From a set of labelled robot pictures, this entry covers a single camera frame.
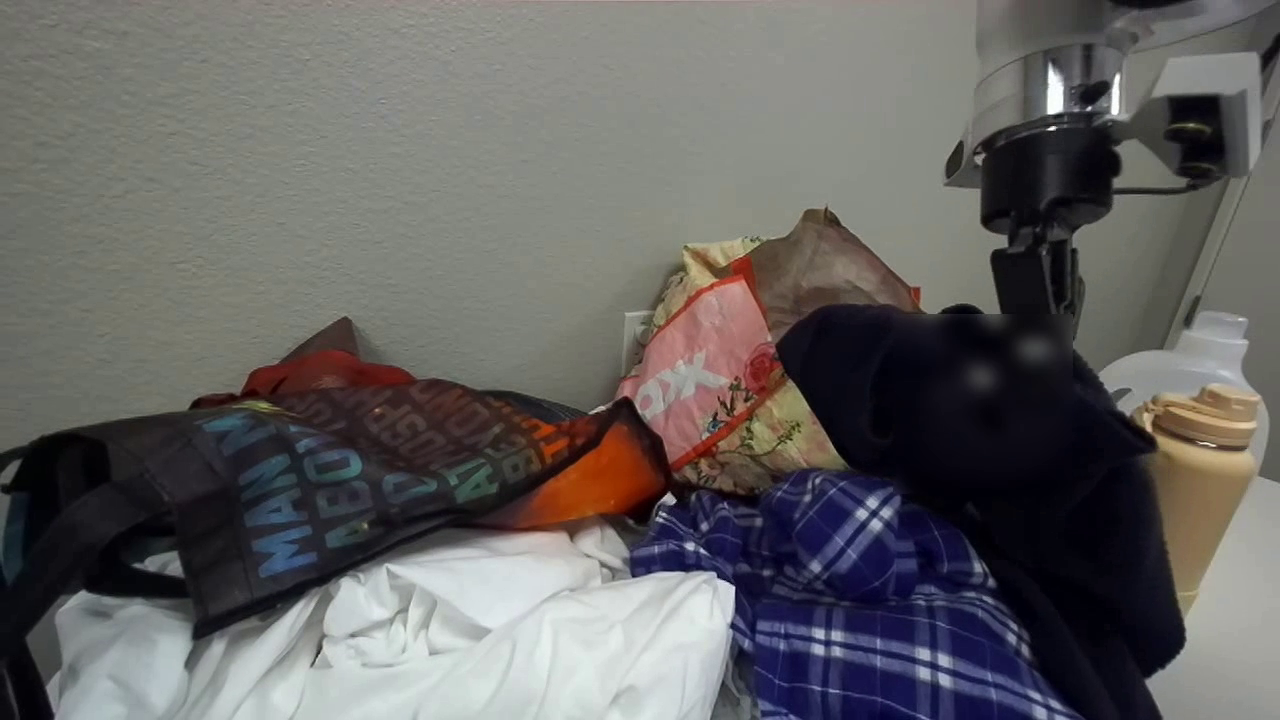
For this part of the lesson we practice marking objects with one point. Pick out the dark navy garment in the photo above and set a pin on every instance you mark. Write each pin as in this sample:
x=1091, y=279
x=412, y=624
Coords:
x=1012, y=482

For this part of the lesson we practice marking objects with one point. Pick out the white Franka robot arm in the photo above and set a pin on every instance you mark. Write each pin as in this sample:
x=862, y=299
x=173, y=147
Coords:
x=1067, y=63

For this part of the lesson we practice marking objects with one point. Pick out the tan water bottle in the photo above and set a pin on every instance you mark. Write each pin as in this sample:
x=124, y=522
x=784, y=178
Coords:
x=1203, y=492

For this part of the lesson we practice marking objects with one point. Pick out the floral bag with red sides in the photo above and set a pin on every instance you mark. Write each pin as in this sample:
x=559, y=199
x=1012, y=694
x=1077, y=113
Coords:
x=725, y=374

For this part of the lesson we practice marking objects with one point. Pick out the white cloth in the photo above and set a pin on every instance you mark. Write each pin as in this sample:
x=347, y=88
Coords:
x=464, y=624

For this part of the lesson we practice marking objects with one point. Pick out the translucent plastic jug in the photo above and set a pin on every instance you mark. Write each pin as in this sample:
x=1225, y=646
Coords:
x=1207, y=346

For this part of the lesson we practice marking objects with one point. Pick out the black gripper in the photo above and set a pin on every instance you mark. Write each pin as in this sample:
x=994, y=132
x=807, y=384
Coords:
x=1050, y=183

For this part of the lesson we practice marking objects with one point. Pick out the dark printed tote bag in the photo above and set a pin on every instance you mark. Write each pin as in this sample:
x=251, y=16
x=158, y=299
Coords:
x=335, y=472

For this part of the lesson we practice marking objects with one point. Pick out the blue plaid cloth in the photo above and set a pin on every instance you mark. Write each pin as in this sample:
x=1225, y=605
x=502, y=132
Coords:
x=840, y=602

